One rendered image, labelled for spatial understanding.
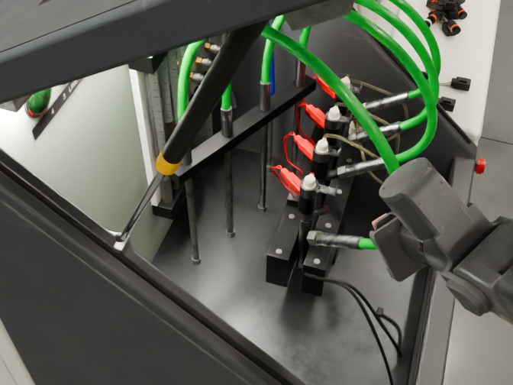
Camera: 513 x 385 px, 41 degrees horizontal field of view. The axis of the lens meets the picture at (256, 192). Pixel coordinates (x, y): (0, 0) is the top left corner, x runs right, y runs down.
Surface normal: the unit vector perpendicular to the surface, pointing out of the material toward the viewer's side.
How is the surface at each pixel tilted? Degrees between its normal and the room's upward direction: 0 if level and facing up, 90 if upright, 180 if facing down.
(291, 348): 0
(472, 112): 0
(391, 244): 49
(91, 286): 90
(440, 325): 0
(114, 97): 90
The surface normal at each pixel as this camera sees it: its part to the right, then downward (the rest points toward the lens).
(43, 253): -0.30, 0.72
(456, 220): 0.22, 0.12
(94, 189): 0.95, 0.23
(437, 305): 0.01, -0.66
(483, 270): -0.59, -0.69
